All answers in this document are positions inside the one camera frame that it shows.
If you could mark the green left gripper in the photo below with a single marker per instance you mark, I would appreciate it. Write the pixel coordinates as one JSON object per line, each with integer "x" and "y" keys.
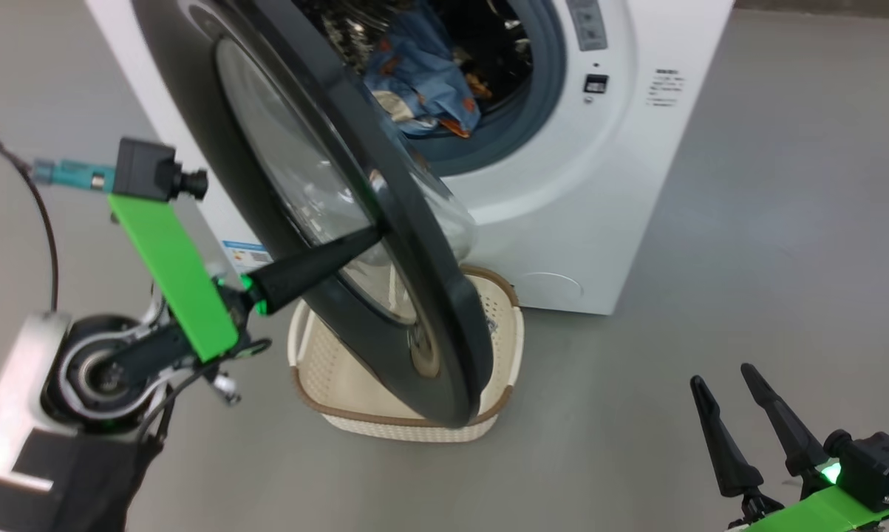
{"x": 171, "y": 273}

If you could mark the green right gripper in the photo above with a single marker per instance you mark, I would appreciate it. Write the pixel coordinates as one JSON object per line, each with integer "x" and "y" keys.
{"x": 821, "y": 513}

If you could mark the round dark glass washer door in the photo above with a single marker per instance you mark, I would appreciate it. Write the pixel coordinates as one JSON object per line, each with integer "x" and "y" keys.
{"x": 429, "y": 295}

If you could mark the white front-load washing machine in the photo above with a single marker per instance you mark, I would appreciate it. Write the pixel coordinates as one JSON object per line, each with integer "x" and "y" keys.
{"x": 599, "y": 222}

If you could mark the stainless steel washing machine drum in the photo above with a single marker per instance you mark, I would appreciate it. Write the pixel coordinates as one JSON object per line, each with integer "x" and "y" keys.
{"x": 496, "y": 44}

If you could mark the black door lock latch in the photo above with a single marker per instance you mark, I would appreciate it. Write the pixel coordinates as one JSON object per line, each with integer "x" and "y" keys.
{"x": 595, "y": 83}

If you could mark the blue energy label sticker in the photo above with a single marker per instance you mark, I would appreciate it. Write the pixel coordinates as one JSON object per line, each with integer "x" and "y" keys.
{"x": 248, "y": 256}

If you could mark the cream perforated laundry basket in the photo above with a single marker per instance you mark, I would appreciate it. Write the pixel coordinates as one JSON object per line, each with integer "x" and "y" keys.
{"x": 341, "y": 391}

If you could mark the round white filter cover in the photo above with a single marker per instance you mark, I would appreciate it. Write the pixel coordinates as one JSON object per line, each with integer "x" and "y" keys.
{"x": 549, "y": 288}

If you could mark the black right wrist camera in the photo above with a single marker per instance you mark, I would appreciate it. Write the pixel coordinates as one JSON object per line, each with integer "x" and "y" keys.
{"x": 873, "y": 465}

